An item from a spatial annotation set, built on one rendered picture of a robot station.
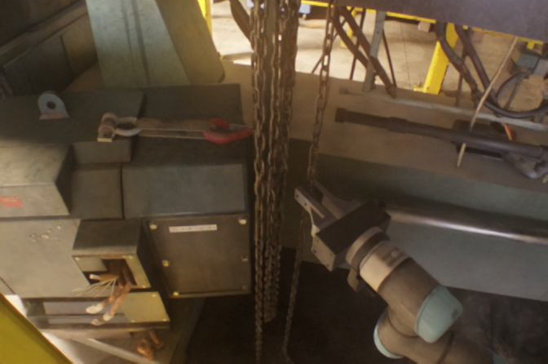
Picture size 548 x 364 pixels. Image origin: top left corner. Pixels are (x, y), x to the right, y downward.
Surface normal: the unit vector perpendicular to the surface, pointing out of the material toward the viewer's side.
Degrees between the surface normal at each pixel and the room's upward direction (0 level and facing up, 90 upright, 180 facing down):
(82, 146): 48
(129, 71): 90
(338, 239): 0
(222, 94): 0
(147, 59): 90
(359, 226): 0
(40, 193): 90
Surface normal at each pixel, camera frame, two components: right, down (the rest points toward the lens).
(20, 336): 0.97, 0.18
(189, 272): 0.11, 0.66
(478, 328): 0.04, -0.75
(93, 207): 0.11, -0.06
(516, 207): -0.22, 0.64
